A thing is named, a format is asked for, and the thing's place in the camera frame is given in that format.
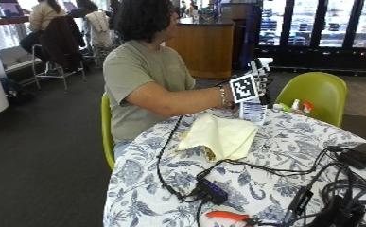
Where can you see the dark jacket on stool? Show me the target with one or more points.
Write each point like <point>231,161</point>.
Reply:
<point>63,41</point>

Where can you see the the person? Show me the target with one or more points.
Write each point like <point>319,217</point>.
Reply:
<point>144,69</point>

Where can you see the glass door display fridges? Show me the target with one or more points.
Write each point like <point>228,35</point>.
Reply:
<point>316,28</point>

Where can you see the white marker cube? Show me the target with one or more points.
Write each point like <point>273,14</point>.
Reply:
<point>244,88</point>

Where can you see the metal stool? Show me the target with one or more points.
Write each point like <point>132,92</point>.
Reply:
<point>56,74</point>

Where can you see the wooden counter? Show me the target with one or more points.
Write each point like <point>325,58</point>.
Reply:
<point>203,47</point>

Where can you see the blue floral tablecloth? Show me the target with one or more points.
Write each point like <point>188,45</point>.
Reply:
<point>275,157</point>

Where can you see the black power adapter box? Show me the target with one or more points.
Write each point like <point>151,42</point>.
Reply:
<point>361,155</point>

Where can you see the white spray bottle blue label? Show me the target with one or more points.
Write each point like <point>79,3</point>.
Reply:
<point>253,113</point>

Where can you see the pale yellow cloth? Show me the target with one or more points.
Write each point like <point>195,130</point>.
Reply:
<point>224,135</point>

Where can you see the black hub with blue ports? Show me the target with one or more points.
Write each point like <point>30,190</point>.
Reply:
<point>212,190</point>

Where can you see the white jacket on chair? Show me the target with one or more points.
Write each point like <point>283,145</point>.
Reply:
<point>99,30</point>

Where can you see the small white spray bottle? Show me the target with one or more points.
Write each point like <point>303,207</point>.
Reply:
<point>296,104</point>

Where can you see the green bottle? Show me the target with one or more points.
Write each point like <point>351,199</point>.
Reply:
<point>287,108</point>

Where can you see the dark bag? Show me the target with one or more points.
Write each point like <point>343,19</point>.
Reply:
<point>16,91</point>

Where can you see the orange capped bottle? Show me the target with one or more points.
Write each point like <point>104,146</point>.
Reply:
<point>308,107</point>

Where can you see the empty green chair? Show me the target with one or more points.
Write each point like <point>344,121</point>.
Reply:
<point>316,94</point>

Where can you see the black plug connector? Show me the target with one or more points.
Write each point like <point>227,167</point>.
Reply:
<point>301,200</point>

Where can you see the green chair under person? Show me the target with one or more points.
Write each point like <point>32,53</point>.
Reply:
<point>107,132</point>

